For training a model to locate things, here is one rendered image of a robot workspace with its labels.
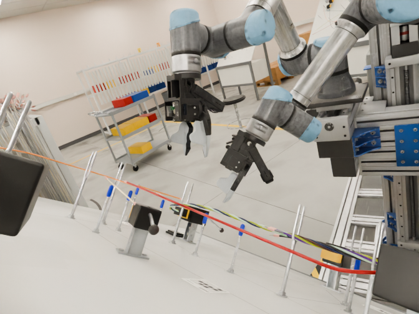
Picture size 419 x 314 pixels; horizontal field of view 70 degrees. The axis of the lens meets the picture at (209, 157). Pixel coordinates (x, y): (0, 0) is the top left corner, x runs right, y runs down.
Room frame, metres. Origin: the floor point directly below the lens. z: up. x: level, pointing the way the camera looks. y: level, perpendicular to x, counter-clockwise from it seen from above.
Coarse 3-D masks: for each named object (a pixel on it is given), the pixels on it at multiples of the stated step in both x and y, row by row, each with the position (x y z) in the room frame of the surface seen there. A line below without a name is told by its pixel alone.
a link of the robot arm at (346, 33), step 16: (352, 0) 0.92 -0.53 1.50; (352, 16) 0.89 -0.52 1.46; (336, 32) 0.92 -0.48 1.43; (352, 32) 0.89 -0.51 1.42; (336, 48) 0.90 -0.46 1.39; (320, 64) 0.91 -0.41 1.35; (336, 64) 0.90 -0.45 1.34; (304, 80) 0.92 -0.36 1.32; (320, 80) 0.90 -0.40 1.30; (304, 96) 0.91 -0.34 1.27
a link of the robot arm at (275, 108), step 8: (272, 88) 0.81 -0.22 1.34; (280, 88) 0.80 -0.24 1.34; (264, 96) 0.83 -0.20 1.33; (272, 96) 0.80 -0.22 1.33; (280, 96) 0.79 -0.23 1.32; (288, 96) 0.80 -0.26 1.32; (264, 104) 0.80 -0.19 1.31; (272, 104) 0.79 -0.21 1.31; (280, 104) 0.79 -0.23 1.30; (288, 104) 0.80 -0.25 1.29; (256, 112) 0.81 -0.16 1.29; (264, 112) 0.79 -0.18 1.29; (272, 112) 0.79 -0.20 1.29; (280, 112) 0.79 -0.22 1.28; (288, 112) 0.79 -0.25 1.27; (264, 120) 0.78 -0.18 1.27; (272, 120) 0.78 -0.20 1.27; (280, 120) 0.79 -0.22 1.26; (272, 128) 0.82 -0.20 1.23
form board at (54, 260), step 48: (0, 240) 0.29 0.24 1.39; (48, 240) 0.33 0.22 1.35; (96, 240) 0.40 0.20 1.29; (0, 288) 0.18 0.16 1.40; (48, 288) 0.19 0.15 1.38; (96, 288) 0.21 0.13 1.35; (144, 288) 0.24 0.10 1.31; (192, 288) 0.27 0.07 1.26; (240, 288) 0.32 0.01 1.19; (288, 288) 0.40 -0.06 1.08
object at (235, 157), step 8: (240, 136) 0.82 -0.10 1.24; (248, 136) 0.79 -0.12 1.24; (232, 144) 0.82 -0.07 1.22; (240, 144) 0.80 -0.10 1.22; (264, 144) 0.79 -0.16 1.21; (232, 152) 0.78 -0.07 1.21; (240, 152) 0.79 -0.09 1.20; (248, 152) 0.79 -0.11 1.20; (224, 160) 0.79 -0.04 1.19; (232, 160) 0.78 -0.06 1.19; (240, 160) 0.77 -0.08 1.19; (248, 160) 0.77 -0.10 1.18; (232, 168) 0.77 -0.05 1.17; (240, 168) 0.76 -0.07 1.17; (248, 168) 0.75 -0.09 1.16
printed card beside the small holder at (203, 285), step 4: (184, 280) 0.30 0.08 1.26; (188, 280) 0.30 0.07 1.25; (192, 280) 0.30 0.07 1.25; (196, 280) 0.31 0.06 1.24; (200, 280) 0.31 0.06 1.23; (204, 280) 0.32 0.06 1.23; (192, 284) 0.29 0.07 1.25; (196, 284) 0.29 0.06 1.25; (200, 284) 0.30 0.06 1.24; (204, 284) 0.30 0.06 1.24; (208, 284) 0.31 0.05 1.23; (212, 284) 0.31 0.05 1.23; (200, 288) 0.28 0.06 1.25; (204, 288) 0.28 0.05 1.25; (208, 288) 0.29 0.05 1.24; (212, 288) 0.29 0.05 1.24; (216, 288) 0.29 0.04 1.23; (220, 288) 0.30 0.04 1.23; (208, 292) 0.27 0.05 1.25; (212, 292) 0.28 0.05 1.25; (216, 292) 0.28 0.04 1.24; (220, 292) 0.28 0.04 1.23; (224, 292) 0.29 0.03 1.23; (228, 292) 0.29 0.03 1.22
